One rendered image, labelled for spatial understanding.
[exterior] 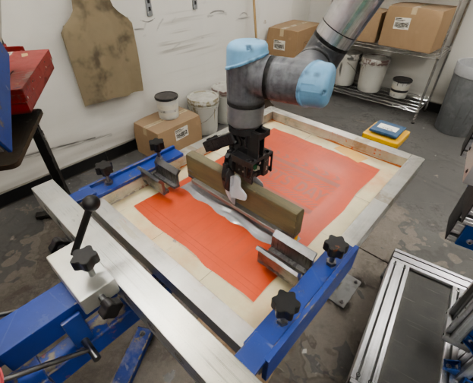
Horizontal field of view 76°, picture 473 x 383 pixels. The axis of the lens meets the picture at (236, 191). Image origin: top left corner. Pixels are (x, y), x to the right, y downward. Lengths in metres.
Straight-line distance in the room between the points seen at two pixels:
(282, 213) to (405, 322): 1.06
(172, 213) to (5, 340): 0.41
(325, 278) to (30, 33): 2.31
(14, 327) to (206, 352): 0.29
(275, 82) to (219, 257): 0.38
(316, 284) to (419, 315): 1.10
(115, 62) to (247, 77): 2.17
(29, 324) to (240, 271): 0.37
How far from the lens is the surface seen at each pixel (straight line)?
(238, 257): 0.68
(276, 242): 0.64
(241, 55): 0.55
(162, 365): 1.62
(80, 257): 0.51
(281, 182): 0.89
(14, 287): 2.17
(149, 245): 0.67
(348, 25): 0.63
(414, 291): 1.74
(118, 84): 2.72
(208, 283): 0.64
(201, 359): 0.47
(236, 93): 0.58
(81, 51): 2.57
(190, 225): 0.75
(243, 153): 0.65
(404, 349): 1.55
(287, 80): 0.54
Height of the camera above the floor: 1.48
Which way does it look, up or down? 39 degrees down
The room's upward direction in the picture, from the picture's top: straight up
